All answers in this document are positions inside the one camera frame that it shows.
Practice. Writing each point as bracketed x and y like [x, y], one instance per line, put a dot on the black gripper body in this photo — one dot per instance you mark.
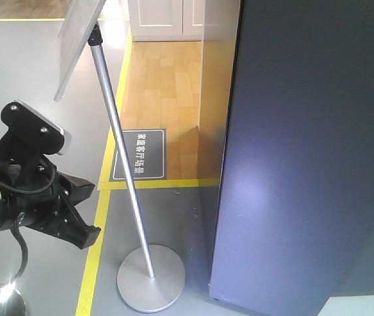
[29, 193]

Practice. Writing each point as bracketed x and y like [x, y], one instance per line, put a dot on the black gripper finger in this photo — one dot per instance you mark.
[78, 189]
[73, 229]

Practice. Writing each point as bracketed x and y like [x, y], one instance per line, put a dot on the grey fridge with door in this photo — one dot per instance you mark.
[297, 192]

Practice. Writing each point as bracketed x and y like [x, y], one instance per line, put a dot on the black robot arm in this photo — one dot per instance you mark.
[34, 194]

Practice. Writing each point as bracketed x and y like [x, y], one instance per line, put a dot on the dark floor label sign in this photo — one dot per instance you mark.
[147, 153]

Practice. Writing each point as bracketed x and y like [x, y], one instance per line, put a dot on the silver sign stand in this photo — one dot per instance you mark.
[152, 277]

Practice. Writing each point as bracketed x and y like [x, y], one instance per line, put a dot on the white cabinet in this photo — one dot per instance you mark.
[166, 20]

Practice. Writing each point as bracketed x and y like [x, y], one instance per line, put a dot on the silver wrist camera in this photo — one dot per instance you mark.
[35, 129]

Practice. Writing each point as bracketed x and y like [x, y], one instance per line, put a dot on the chrome stanchion post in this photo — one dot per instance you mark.
[12, 303]

